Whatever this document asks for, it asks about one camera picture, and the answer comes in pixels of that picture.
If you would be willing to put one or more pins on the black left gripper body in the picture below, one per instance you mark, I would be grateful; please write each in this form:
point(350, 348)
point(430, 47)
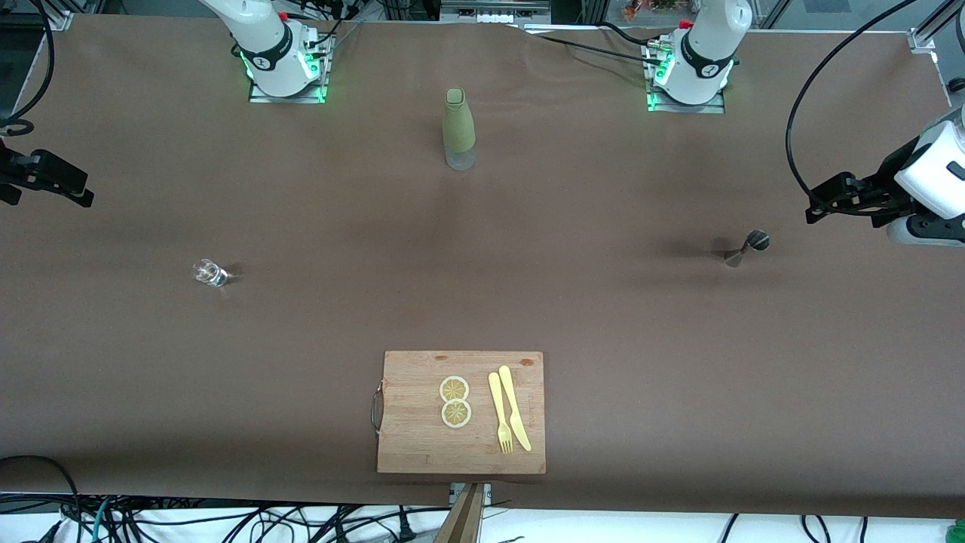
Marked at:
point(888, 183)

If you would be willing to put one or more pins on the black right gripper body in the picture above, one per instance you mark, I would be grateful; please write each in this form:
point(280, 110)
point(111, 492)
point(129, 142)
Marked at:
point(16, 172)

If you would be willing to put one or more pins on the metal jigger measuring cup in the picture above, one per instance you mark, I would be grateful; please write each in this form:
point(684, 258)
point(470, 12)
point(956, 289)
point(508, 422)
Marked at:
point(758, 241)

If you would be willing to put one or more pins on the small clear glass cup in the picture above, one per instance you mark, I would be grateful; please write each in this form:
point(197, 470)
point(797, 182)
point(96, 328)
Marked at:
point(207, 273)

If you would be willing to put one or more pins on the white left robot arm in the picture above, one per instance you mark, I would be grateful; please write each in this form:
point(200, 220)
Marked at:
point(709, 38)

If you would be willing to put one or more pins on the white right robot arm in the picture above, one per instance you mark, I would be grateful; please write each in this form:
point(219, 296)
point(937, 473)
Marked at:
point(260, 38)

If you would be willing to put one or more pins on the brown tablecloth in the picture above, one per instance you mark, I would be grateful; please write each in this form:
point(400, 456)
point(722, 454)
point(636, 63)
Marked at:
point(678, 339)

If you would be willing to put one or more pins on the small green object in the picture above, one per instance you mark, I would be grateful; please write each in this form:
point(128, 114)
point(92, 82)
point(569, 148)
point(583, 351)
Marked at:
point(959, 532)

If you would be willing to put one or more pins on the green bottle with clear base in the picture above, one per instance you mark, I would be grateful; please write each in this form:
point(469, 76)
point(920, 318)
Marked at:
point(458, 128)

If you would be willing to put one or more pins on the yellow plastic knife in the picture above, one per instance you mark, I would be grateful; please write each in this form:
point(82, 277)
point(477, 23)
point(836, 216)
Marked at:
point(513, 407)

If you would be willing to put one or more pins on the grey power strip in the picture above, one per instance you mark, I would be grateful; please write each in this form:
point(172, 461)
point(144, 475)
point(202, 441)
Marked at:
point(494, 11)

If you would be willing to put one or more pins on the yellow plastic fork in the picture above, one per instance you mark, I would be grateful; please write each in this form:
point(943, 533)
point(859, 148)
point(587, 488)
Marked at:
point(497, 407)

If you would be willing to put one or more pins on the lemon slice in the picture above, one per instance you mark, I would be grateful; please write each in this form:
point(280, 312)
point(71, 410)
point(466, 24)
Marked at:
point(456, 414)
point(454, 389)

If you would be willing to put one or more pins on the wooden cutting board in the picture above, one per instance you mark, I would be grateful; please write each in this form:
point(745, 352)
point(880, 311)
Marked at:
point(411, 445)

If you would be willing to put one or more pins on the aluminium frame profile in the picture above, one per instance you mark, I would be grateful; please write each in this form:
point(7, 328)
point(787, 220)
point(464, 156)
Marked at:
point(923, 38)

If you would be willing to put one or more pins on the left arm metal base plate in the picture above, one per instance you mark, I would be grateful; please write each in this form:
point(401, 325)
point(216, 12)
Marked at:
point(678, 108)

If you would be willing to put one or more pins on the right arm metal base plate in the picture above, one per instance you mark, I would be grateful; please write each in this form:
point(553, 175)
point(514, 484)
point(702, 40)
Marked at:
point(286, 99)

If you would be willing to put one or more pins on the metal post bracket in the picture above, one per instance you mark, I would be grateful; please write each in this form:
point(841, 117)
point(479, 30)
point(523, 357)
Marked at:
point(487, 492)

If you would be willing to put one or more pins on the wooden post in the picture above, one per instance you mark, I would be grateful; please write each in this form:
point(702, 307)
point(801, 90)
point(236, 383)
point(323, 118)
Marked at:
point(461, 520)

